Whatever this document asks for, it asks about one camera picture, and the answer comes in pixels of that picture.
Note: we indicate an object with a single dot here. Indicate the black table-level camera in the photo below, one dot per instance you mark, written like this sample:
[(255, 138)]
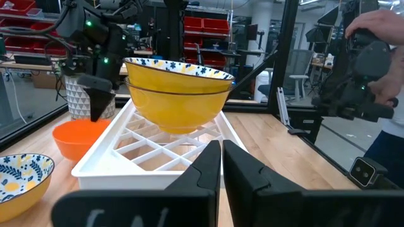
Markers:
[(363, 171)]

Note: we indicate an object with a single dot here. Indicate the wooden workbench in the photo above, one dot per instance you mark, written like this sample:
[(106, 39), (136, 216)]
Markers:
[(8, 65), (322, 66)]

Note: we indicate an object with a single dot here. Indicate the black studio softbox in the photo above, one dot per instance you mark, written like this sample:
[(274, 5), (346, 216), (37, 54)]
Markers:
[(329, 17)]

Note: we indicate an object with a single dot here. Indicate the silver metal bracket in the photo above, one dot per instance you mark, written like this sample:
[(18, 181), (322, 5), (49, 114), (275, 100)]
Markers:
[(282, 107)]

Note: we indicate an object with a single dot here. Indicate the orange plastic mini bowl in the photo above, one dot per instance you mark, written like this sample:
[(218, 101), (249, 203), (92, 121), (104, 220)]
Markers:
[(75, 142)]

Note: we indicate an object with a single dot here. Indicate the person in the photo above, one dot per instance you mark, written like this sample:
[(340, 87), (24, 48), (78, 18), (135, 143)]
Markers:
[(388, 157)]

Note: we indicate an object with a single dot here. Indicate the cardboard box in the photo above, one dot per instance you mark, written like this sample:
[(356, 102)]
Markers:
[(44, 81)]

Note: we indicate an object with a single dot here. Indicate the white lattice shelf rack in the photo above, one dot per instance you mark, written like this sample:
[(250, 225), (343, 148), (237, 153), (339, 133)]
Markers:
[(104, 171)]

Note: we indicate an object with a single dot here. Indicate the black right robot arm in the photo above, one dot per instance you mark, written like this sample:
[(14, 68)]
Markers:
[(107, 38)]

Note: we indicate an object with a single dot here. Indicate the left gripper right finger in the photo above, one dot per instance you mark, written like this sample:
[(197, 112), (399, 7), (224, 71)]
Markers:
[(252, 195)]

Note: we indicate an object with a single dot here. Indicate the white office chair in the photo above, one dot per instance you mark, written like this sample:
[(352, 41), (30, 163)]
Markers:
[(298, 63)]

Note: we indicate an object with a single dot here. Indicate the black laptop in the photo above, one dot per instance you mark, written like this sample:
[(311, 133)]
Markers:
[(31, 60)]

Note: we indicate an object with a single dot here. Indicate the shelf rack with red bins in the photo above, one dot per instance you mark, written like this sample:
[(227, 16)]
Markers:
[(19, 8), (214, 25)]

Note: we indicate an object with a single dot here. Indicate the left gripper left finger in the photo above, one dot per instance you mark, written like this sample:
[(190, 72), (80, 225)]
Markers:
[(195, 189)]

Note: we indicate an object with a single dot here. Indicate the yellow blue floral bowl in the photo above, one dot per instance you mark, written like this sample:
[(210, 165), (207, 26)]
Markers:
[(22, 201), (176, 110), (176, 80)]

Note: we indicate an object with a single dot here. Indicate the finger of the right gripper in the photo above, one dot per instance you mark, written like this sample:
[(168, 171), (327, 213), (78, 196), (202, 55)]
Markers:
[(98, 101)]

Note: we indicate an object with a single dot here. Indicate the blue barrel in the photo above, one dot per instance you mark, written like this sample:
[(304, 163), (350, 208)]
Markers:
[(156, 57)]

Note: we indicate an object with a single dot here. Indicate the white bin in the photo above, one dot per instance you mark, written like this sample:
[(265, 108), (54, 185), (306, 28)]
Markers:
[(262, 88)]

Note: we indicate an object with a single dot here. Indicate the succulent in patterned pot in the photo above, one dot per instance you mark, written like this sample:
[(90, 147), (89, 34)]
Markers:
[(74, 101)]

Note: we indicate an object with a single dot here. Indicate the person's hand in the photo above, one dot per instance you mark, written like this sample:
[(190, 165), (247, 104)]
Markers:
[(383, 89), (378, 25)]

